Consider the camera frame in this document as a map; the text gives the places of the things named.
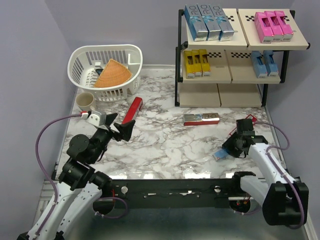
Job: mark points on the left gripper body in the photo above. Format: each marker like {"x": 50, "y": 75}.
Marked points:
{"x": 105, "y": 136}

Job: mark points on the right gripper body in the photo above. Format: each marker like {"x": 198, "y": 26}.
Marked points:
{"x": 239, "y": 150}

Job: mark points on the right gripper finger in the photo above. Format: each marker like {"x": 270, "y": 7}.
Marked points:
{"x": 228, "y": 147}
{"x": 245, "y": 126}

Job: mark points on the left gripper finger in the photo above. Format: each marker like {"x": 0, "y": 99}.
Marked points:
{"x": 125, "y": 130}
{"x": 109, "y": 119}

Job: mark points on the light blue toothpaste box corner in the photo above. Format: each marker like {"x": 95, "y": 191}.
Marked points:
{"x": 221, "y": 154}

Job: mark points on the red white toothpaste box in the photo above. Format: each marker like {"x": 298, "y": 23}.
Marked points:
{"x": 249, "y": 116}

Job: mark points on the silver red toothpaste box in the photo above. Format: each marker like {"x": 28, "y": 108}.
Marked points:
{"x": 201, "y": 119}

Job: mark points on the light blue toothpaste box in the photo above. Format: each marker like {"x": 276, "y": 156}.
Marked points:
{"x": 258, "y": 66}
{"x": 271, "y": 66}

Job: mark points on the yellow toothpaste box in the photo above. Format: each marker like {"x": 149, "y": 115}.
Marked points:
{"x": 197, "y": 67}
{"x": 206, "y": 70}
{"x": 189, "y": 64}

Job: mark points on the silver blue toothpaste box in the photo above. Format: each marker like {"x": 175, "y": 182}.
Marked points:
{"x": 195, "y": 22}
{"x": 210, "y": 21}
{"x": 227, "y": 31}

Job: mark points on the pink toothpaste box horizontal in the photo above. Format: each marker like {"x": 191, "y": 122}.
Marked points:
{"x": 264, "y": 30}

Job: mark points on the pink toothpaste box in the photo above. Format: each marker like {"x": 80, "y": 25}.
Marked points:
{"x": 273, "y": 23}
{"x": 280, "y": 21}

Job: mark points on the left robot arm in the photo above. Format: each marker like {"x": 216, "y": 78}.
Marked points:
{"x": 79, "y": 184}

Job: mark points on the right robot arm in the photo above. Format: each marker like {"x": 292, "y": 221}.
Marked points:
{"x": 283, "y": 199}

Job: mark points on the black three-tier shelf rack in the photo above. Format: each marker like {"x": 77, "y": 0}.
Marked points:
{"x": 232, "y": 81}

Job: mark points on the beige ceramic mug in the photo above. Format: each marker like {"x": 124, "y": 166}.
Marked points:
{"x": 86, "y": 101}

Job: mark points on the orange woven fan mat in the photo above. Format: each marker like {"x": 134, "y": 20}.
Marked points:
{"x": 112, "y": 75}

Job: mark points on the black item in basket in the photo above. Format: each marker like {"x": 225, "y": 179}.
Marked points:
{"x": 98, "y": 70}

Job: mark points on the white plastic basket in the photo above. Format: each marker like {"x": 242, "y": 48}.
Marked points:
{"x": 85, "y": 60}

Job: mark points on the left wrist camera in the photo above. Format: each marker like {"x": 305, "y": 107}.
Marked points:
{"x": 95, "y": 117}

